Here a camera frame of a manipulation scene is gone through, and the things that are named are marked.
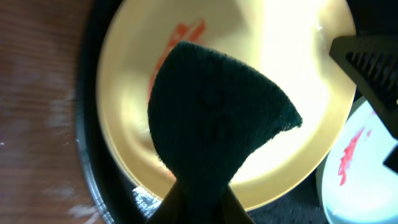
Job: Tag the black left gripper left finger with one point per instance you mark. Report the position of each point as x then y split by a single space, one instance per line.
172 210

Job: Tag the round black tray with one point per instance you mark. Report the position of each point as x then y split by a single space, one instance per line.
118 199

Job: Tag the green yellow sponge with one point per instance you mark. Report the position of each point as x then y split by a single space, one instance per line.
207 113

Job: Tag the mint green plate right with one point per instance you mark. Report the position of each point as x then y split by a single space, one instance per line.
354 184

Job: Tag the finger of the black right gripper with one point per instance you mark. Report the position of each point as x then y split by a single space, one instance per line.
371 63

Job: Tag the yellow plate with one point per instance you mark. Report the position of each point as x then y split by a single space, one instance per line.
288 41

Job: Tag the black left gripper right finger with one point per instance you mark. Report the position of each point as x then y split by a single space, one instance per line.
233 212

